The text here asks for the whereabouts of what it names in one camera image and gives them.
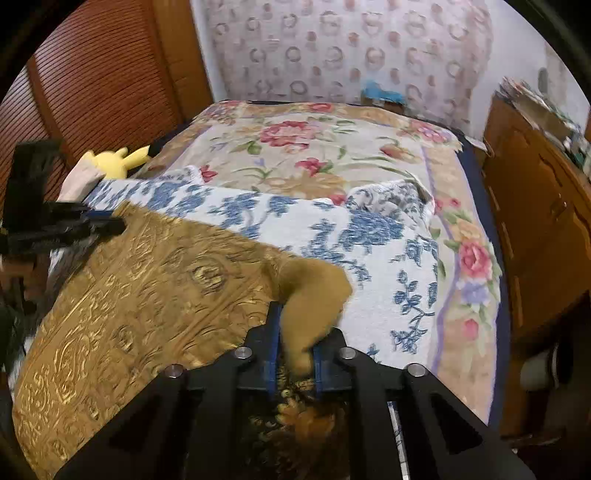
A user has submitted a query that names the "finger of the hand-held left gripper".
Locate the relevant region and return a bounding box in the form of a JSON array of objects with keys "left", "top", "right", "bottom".
[
  {"left": 8, "top": 218, "right": 127, "bottom": 253},
  {"left": 43, "top": 202, "right": 115, "bottom": 222}
]

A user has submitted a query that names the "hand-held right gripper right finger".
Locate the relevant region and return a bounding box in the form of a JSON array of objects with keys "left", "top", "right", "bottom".
[{"left": 311, "top": 327, "right": 536, "bottom": 480}]

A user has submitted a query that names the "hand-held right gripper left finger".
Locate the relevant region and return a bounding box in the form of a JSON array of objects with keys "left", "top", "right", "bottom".
[{"left": 54, "top": 301, "right": 283, "bottom": 480}]

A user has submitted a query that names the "golden brown patterned garment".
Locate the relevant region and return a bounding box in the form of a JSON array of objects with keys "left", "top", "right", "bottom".
[{"left": 11, "top": 203, "right": 354, "bottom": 480}]

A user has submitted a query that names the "pale pink cloth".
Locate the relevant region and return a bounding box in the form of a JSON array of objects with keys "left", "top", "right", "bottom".
[{"left": 58, "top": 164, "right": 100, "bottom": 204}]

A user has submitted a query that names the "yellow plush toy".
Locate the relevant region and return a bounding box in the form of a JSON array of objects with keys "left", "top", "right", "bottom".
[{"left": 81, "top": 145, "right": 153, "bottom": 181}]

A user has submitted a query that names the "white blue floral towel blanket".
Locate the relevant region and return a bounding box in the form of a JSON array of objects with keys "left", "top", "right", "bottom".
[{"left": 48, "top": 166, "right": 440, "bottom": 370}]

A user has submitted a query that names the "cream floral bed blanket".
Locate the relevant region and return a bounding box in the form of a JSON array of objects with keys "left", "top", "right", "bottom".
[{"left": 134, "top": 100, "right": 505, "bottom": 423}]

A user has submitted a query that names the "white round object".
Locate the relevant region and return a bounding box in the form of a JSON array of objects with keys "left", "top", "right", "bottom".
[{"left": 519, "top": 348, "right": 561, "bottom": 392}]

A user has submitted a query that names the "navy bed sheet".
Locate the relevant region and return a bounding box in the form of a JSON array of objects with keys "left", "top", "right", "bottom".
[{"left": 450, "top": 129, "right": 512, "bottom": 416}]

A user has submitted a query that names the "brown wooden cabinet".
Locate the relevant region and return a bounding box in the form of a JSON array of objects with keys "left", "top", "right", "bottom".
[{"left": 480, "top": 92, "right": 591, "bottom": 437}]

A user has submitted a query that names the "small blue object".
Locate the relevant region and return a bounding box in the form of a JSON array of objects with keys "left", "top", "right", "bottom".
[{"left": 360, "top": 79, "right": 408, "bottom": 105}]

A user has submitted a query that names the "cabinet-top clutter pile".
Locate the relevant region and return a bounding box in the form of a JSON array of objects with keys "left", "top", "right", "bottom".
[{"left": 496, "top": 76, "right": 591, "bottom": 178}]

